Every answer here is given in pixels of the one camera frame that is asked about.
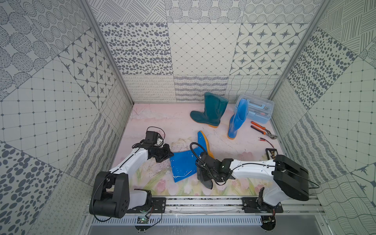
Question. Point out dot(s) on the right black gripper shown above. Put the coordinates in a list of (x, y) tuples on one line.
[(204, 177)]

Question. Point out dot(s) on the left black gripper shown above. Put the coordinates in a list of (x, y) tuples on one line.
[(164, 152)]

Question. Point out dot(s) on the grey microfibre cloth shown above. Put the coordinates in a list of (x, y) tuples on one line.
[(204, 177)]

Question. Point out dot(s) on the blue rubber boot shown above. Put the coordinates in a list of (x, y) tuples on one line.
[(183, 163), (238, 119)]

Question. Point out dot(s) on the green rubber boot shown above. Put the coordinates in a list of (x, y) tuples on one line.
[(214, 108)]

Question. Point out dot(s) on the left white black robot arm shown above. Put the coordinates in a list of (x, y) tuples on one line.
[(112, 196)]

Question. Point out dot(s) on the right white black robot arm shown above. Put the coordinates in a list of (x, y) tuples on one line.
[(288, 179)]

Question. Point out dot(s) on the white ventilation grille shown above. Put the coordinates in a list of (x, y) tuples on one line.
[(232, 220)]

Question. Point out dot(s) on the light blue plastic toolbox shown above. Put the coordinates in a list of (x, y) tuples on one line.
[(260, 109)]

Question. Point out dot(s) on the aluminium mounting rail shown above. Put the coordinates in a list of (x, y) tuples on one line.
[(229, 205)]

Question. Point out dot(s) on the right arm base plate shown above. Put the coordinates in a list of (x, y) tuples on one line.
[(254, 205)]

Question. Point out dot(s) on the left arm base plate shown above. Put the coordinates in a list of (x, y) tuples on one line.
[(155, 204)]

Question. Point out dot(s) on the orange handled pliers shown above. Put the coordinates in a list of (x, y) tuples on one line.
[(263, 130)]

